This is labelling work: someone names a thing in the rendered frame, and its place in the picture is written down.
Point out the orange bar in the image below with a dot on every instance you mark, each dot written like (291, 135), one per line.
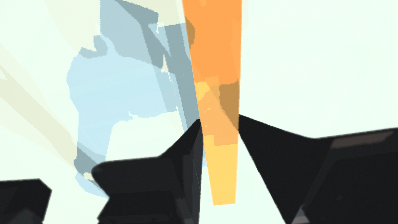
(214, 37)

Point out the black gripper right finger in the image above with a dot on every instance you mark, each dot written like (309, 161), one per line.
(293, 166)

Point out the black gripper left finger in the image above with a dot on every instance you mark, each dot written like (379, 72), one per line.
(178, 169)

